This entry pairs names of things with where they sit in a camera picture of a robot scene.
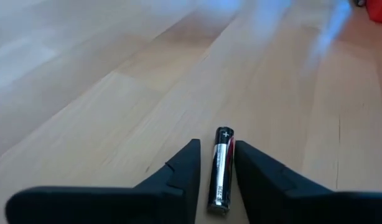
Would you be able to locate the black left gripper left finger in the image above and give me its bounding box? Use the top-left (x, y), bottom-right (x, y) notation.
top-left (5, 138), bottom-right (202, 224)

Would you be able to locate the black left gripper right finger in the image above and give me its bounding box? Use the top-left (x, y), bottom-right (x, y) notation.
top-left (233, 139), bottom-right (382, 224)

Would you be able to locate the slim black silver Energizer battery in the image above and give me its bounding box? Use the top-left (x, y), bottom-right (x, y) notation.
top-left (207, 126), bottom-right (236, 215)

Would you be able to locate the red plastic bin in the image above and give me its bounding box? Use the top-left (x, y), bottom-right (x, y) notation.
top-left (365, 0), bottom-right (382, 25)

